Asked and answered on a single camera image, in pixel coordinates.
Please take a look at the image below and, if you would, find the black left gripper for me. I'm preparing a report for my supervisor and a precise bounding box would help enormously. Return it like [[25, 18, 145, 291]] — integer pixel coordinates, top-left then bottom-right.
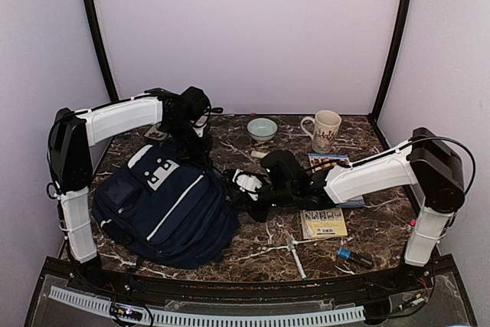
[[163, 117, 212, 168]]

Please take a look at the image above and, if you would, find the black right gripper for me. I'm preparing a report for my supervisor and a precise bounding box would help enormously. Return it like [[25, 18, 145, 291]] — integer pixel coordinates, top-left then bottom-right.
[[230, 177, 296, 224]]

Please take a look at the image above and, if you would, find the yellow paperback book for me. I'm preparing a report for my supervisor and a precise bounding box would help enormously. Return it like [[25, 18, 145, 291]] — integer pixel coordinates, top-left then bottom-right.
[[299, 208, 348, 240]]

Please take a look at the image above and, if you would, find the navy blue student backpack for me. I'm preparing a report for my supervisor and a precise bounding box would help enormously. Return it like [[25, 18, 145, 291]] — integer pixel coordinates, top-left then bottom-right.
[[92, 145, 240, 270]]

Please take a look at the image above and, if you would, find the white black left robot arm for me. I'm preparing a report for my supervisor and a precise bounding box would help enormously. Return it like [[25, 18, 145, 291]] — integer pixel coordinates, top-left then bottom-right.
[[47, 87, 212, 263]]

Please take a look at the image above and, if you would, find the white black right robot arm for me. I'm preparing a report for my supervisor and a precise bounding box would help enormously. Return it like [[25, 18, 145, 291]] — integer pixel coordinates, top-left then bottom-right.
[[223, 127, 472, 292]]

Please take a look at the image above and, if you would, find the patterned square coaster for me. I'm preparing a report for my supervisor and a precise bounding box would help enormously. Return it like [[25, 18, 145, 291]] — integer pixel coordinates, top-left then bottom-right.
[[144, 125, 168, 142]]

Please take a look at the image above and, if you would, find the pale yellow highlighter marker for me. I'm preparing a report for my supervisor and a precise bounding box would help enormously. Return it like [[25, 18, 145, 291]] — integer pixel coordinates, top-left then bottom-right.
[[250, 150, 266, 159]]

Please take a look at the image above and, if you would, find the white pen with green tip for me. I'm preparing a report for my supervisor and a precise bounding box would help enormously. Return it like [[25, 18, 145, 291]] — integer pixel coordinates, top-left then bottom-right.
[[286, 234, 308, 281]]

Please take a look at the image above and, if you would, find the light green ceramic bowl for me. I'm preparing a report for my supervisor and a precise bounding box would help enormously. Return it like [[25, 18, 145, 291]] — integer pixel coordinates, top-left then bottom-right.
[[247, 118, 278, 142]]

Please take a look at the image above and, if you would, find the dog cover picture book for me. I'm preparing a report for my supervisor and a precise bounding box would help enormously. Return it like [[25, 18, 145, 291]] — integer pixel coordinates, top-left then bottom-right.
[[308, 153, 366, 208]]

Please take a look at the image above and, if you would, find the cream ceramic mug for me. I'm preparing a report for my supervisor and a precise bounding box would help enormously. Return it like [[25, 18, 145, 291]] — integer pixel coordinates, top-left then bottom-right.
[[300, 110, 342, 154]]

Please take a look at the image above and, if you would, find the black marker with blue cap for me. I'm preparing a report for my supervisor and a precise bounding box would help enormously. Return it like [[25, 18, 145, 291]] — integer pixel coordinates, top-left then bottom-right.
[[337, 247, 374, 269]]

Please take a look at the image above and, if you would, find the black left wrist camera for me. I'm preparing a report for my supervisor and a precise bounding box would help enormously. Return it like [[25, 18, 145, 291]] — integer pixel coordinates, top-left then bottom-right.
[[180, 87, 211, 122]]

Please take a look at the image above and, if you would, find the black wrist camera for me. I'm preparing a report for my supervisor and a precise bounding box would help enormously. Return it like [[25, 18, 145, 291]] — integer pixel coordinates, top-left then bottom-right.
[[180, 87, 211, 122], [260, 150, 307, 188]]

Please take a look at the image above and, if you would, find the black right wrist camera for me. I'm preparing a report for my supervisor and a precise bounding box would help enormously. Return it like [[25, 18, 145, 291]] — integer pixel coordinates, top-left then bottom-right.
[[260, 150, 307, 188]]

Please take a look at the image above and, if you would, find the white slotted cable duct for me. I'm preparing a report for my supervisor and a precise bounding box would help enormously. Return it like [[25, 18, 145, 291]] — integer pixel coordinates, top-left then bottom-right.
[[48, 286, 365, 327]]

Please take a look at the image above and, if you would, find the black left frame post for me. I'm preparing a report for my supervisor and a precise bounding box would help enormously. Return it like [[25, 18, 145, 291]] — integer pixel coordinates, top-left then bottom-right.
[[83, 0, 119, 103]]

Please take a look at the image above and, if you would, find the black frame post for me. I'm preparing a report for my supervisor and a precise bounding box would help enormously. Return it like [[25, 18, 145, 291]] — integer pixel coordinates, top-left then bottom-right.
[[83, 0, 119, 103], [369, 0, 410, 124]]

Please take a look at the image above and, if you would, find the black front rail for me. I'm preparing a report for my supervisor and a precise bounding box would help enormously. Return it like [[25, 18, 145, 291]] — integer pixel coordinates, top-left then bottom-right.
[[38, 253, 460, 305]]

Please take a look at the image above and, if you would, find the black right frame post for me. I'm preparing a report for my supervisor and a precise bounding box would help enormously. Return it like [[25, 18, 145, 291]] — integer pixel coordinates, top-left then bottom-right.
[[369, 0, 410, 124]]

